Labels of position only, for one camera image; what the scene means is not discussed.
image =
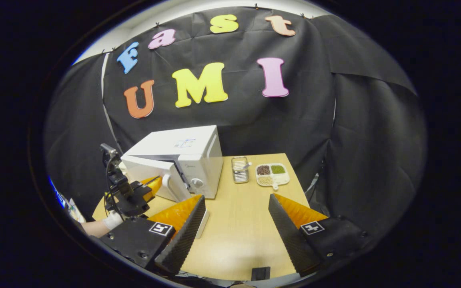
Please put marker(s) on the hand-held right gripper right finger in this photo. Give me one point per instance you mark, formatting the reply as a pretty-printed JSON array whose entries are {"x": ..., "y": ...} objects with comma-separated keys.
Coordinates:
[{"x": 290, "y": 240}]

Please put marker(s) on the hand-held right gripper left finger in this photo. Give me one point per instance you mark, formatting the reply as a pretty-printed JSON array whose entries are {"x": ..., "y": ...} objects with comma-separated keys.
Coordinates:
[{"x": 182, "y": 240}]

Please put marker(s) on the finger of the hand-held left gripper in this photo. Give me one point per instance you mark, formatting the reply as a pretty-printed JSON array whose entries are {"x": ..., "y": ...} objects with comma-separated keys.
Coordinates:
[{"x": 153, "y": 186}]

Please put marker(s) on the white microwave oven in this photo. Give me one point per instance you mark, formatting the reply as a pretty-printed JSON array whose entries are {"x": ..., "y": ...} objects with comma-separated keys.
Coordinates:
[{"x": 198, "y": 152}]

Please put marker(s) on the white rectangular dish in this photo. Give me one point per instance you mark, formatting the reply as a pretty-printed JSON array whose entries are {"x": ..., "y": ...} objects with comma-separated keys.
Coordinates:
[{"x": 203, "y": 224}]

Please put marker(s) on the white cluttered side table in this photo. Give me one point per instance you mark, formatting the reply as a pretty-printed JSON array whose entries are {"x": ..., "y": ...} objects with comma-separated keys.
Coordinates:
[{"x": 76, "y": 210}]

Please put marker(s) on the white divided plate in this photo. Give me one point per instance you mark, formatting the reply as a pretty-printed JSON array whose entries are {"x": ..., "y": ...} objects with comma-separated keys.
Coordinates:
[{"x": 272, "y": 180}]

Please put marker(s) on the ribbed metal container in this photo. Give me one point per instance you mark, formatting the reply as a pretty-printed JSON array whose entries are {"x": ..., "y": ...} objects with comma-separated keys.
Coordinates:
[{"x": 240, "y": 174}]

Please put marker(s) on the black backdrop cloth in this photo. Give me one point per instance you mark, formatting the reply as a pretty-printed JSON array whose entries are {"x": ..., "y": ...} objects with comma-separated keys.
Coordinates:
[{"x": 294, "y": 120}]

